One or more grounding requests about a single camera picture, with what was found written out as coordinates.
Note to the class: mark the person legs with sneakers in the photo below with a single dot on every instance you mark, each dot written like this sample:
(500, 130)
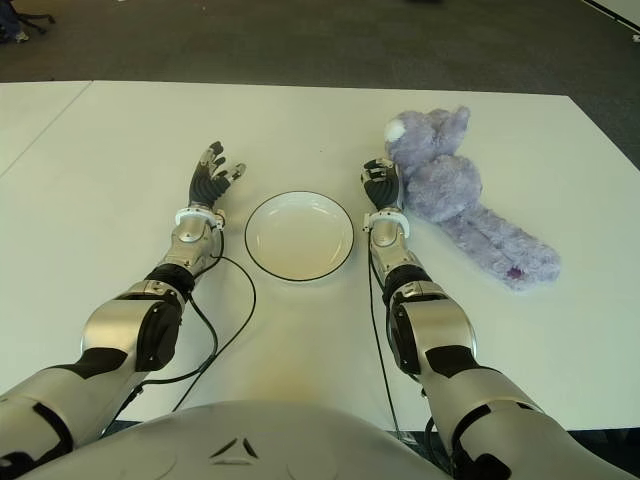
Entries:
(12, 27)

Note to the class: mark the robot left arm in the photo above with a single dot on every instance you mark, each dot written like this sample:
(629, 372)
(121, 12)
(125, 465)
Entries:
(115, 320)

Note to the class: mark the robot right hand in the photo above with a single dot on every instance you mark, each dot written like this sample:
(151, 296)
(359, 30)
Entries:
(380, 190)

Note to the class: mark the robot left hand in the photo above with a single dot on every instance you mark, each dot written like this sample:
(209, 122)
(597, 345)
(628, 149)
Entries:
(207, 185)

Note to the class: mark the purple plush doll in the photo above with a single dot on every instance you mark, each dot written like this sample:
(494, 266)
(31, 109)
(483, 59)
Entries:
(450, 190)

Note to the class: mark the black office chair base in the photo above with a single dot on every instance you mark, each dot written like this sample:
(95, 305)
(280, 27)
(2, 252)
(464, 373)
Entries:
(37, 17)

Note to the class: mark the white plate with black rim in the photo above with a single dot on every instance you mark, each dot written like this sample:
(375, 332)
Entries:
(300, 240)

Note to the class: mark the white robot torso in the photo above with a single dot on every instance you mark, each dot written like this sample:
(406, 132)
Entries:
(240, 440)

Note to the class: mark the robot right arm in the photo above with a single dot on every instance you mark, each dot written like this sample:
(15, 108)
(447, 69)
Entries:
(450, 320)

